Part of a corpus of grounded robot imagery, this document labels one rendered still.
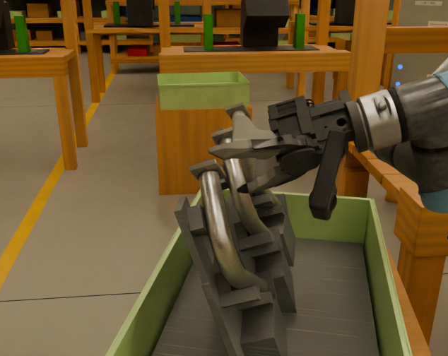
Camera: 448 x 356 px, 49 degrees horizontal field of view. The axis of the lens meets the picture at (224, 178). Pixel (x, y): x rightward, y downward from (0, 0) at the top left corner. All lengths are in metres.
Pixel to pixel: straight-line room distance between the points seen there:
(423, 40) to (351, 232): 0.96
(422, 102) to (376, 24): 1.17
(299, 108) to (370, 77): 1.18
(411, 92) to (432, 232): 0.77
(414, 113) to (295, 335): 0.46
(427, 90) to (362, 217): 0.59
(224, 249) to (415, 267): 0.86
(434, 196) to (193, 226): 0.34
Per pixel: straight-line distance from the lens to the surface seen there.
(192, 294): 1.03
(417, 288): 1.49
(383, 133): 0.67
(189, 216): 0.68
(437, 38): 2.02
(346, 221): 1.23
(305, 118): 0.68
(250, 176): 0.99
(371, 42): 1.83
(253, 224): 0.85
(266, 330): 0.82
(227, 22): 8.34
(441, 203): 0.75
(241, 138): 0.65
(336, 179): 0.67
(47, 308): 2.55
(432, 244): 1.43
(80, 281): 2.70
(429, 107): 0.68
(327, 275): 1.11
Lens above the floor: 1.44
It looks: 22 degrees down
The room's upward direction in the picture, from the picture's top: straight up
